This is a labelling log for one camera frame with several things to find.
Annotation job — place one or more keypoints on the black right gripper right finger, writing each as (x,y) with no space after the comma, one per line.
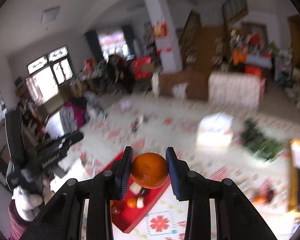
(236,217)

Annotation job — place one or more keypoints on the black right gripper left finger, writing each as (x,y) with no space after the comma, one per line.
(62,216)

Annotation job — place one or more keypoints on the orange mandarin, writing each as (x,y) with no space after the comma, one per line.
(149,170)
(259,199)
(132,202)

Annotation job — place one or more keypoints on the large dark red date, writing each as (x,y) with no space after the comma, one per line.
(269,195)

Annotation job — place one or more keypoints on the white gloved left hand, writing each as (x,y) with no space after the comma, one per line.
(27,204)

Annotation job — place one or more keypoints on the green leafy vegetables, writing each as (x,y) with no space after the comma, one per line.
(259,145)

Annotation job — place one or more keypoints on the white tissue pack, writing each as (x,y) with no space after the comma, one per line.
(214,132)

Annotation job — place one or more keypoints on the white patterned chair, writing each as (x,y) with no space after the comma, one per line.
(236,89)

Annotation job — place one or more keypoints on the brown chair with cloth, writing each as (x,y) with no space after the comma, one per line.
(186,84)

